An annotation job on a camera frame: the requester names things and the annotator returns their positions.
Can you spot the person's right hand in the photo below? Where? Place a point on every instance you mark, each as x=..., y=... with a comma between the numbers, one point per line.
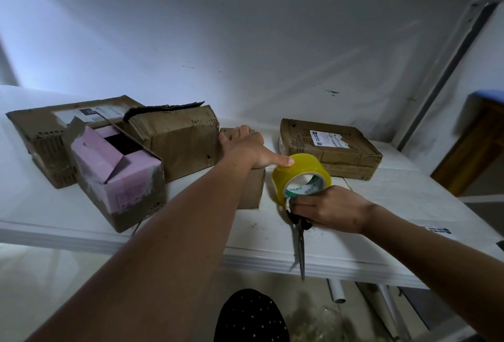
x=335, y=208

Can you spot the person's left hand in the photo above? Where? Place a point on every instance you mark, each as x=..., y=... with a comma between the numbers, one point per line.
x=250, y=149

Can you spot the small cardboard box red label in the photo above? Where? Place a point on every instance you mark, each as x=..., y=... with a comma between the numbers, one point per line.
x=253, y=190

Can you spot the yellow tape roll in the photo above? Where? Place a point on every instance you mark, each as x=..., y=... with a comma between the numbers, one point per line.
x=303, y=166

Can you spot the corrugated cardboard box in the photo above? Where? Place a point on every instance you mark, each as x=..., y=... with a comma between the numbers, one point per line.
x=185, y=145

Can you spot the pink carton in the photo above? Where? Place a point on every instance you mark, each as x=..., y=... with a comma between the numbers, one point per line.
x=122, y=184

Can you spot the long cardboard box white label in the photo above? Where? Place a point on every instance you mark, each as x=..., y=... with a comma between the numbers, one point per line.
x=39, y=141

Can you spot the person's left forearm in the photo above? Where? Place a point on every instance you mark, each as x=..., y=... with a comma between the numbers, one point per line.
x=149, y=267

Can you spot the person's right forearm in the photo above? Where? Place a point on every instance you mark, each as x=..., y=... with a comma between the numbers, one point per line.
x=441, y=263

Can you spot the person's black trousers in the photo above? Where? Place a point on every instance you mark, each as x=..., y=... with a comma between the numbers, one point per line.
x=252, y=318

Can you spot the white tube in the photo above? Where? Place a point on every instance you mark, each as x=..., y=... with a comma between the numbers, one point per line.
x=336, y=290

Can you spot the wooden stool blue top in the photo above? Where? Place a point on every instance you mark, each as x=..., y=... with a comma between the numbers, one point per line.
x=472, y=149

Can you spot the white metal shelf rack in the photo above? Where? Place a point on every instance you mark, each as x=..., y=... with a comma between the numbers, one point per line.
x=47, y=227

